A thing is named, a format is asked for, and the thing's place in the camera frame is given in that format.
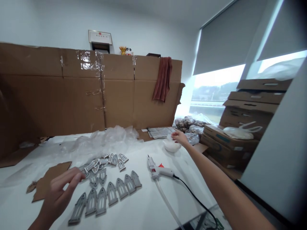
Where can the person's left hand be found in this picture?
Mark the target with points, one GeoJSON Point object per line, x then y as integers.
{"type": "Point", "coordinates": [58, 194]}

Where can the person's right hand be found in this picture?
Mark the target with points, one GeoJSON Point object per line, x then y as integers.
{"type": "Point", "coordinates": [182, 138]}

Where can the person's right fingers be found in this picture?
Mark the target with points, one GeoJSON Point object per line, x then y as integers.
{"type": "Point", "coordinates": [176, 136]}

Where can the small white plastic bag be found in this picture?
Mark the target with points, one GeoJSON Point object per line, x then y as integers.
{"type": "Point", "coordinates": [171, 146]}

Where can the bags of patterned items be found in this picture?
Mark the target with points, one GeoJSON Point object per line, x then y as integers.
{"type": "Point", "coordinates": [189, 127]}

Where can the printed paper leaflets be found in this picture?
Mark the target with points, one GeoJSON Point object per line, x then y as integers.
{"type": "Point", "coordinates": [159, 132]}

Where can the small red plastic piece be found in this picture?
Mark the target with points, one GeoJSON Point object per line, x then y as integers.
{"type": "Point", "coordinates": [160, 165]}

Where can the white hot glue gun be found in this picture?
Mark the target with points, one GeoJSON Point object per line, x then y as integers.
{"type": "Point", "coordinates": [157, 170]}

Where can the carton with blue print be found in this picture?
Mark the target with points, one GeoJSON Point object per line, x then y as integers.
{"type": "Point", "coordinates": [225, 148]}

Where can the reddish brown towel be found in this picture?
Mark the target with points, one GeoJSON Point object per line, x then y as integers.
{"type": "Point", "coordinates": [163, 79]}

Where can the white tied plastic bag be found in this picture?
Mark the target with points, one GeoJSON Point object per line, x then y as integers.
{"type": "Point", "coordinates": [237, 134]}

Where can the pile of white-printed window pieces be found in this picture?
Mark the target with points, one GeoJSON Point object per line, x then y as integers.
{"type": "Point", "coordinates": [112, 160]}

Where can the translucent glue stick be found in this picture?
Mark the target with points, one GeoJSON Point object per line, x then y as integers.
{"type": "Point", "coordinates": [168, 203]}

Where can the crumpled clear plastic wrap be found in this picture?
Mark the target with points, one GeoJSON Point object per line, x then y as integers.
{"type": "Point", "coordinates": [108, 139]}

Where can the stack of brown cartons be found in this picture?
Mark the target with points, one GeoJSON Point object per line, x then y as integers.
{"type": "Point", "coordinates": [251, 103]}

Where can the dark wooden box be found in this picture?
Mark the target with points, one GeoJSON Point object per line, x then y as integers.
{"type": "Point", "coordinates": [153, 54]}

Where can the row of grey arched cutouts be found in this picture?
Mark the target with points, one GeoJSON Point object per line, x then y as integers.
{"type": "Point", "coordinates": [103, 194]}

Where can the panda figurine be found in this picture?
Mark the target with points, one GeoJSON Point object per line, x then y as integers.
{"type": "Point", "coordinates": [129, 51]}

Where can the gold figurine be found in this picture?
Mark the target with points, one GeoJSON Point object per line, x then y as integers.
{"type": "Point", "coordinates": [122, 50]}

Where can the wide grey roller blind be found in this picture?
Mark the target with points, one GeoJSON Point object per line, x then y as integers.
{"type": "Point", "coordinates": [227, 38]}

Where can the tall cardboard partition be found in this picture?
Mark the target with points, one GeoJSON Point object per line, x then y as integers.
{"type": "Point", "coordinates": [72, 95]}

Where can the framed certificate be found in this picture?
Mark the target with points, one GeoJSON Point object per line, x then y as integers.
{"type": "Point", "coordinates": [100, 37]}

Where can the flat brown cardboard piece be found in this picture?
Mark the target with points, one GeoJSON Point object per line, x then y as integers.
{"type": "Point", "coordinates": [50, 177]}

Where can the narrow grey roller blind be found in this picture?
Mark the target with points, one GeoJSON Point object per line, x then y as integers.
{"type": "Point", "coordinates": [285, 31]}

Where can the small cardboard scrap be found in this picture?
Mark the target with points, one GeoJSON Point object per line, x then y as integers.
{"type": "Point", "coordinates": [31, 187]}

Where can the dark picture frame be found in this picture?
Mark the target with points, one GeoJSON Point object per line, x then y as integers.
{"type": "Point", "coordinates": [100, 48]}

